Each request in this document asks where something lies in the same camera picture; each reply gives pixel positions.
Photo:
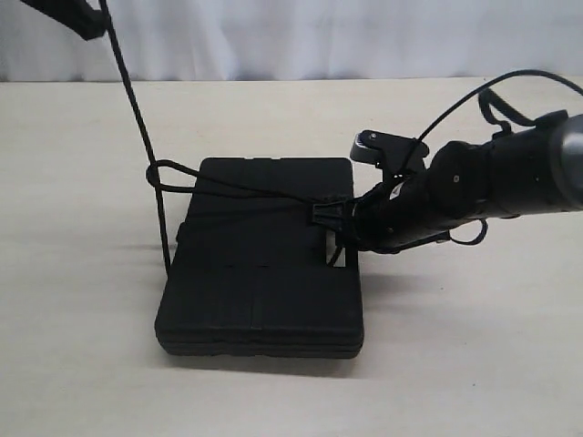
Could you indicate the black plastic carrying case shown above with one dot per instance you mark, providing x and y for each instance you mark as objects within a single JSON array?
[{"x": 250, "y": 274}]

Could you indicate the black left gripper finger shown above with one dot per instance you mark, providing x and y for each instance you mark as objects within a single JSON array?
[{"x": 77, "y": 15}]

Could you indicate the white curtain backdrop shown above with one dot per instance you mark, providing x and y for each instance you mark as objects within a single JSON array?
[{"x": 297, "y": 40}]

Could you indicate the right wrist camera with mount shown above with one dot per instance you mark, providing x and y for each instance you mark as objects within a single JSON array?
[{"x": 395, "y": 156}]

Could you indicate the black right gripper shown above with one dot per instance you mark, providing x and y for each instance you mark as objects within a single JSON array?
[{"x": 393, "y": 216}]

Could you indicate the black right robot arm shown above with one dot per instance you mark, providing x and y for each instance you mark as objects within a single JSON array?
[{"x": 514, "y": 174}]

